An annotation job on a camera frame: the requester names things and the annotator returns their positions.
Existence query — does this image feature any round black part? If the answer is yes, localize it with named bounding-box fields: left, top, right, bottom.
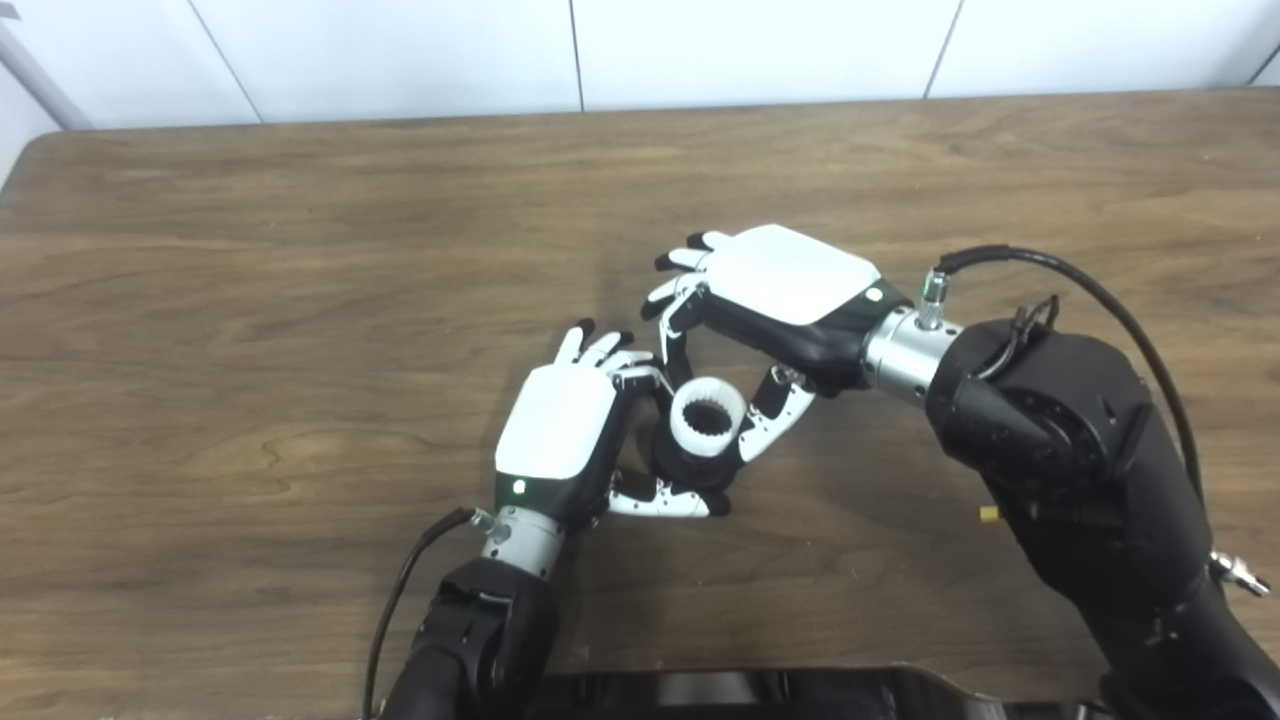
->
left=652, top=385, right=746, bottom=491

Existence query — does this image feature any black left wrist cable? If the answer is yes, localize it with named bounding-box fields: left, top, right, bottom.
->
left=362, top=507, right=496, bottom=720

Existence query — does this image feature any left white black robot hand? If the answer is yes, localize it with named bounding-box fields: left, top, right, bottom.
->
left=494, top=319, right=731, bottom=531

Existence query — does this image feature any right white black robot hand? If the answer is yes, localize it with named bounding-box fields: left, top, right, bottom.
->
left=640, top=224, right=913, bottom=463

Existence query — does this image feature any grey wall corner post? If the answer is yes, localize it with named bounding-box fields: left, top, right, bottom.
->
left=0, top=18, right=93, bottom=131

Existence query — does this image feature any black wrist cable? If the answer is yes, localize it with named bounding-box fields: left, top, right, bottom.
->
left=362, top=507, right=496, bottom=720
left=920, top=245, right=1271, bottom=599

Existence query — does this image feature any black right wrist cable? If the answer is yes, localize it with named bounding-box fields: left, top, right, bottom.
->
left=920, top=245, right=1271, bottom=599

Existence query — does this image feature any thin black right arm wire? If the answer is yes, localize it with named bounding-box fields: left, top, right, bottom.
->
left=975, top=295, right=1061, bottom=381

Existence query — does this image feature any black robot torso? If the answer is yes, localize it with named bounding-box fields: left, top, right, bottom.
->
left=540, top=665, right=1111, bottom=720

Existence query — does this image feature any white ring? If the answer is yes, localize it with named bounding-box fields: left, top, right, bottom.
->
left=668, top=377, right=748, bottom=458

